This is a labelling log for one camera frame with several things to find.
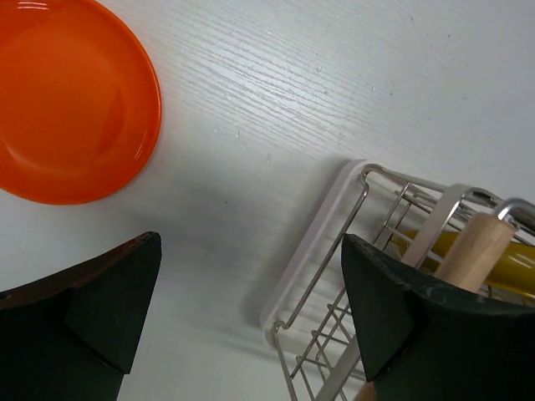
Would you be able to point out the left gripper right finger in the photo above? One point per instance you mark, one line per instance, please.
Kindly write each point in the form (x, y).
(422, 339)

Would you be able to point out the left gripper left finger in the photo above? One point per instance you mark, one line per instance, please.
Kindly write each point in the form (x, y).
(73, 335)

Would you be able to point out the yellow plate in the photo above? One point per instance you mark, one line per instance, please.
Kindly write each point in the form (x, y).
(514, 272)

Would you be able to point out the orange plate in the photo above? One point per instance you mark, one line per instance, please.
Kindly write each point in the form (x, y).
(80, 102)

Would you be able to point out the metal wire dish rack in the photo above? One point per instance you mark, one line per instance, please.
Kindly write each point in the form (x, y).
(402, 216)

